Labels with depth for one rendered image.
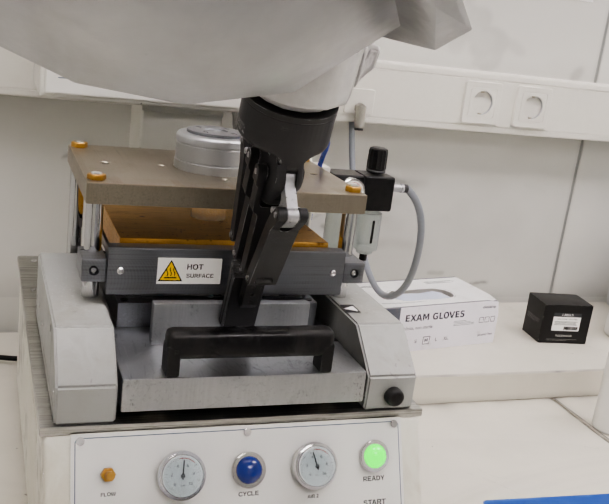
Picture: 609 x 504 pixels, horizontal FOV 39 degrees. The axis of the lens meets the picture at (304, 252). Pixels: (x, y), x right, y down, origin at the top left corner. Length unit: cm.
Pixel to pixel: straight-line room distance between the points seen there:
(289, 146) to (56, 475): 32
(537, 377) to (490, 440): 18
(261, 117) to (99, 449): 30
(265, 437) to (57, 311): 21
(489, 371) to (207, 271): 63
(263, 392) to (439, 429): 50
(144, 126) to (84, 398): 40
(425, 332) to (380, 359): 53
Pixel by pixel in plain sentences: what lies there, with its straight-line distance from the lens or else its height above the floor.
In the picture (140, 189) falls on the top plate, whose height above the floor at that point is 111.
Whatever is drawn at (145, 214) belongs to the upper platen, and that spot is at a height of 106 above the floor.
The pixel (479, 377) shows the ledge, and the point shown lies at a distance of 132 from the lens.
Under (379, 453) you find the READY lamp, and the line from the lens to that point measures 81.
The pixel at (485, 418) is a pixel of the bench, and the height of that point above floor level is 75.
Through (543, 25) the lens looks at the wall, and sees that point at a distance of 161.
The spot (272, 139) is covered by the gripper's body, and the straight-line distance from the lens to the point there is 66.
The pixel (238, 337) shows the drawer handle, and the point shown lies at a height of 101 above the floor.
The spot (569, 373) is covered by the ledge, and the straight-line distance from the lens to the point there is 141.
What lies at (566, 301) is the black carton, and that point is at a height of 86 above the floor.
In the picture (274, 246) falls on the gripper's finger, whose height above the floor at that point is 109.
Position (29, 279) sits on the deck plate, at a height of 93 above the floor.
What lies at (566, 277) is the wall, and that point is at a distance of 176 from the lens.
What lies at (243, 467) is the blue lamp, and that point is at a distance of 77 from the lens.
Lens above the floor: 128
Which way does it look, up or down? 16 degrees down
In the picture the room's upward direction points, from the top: 7 degrees clockwise
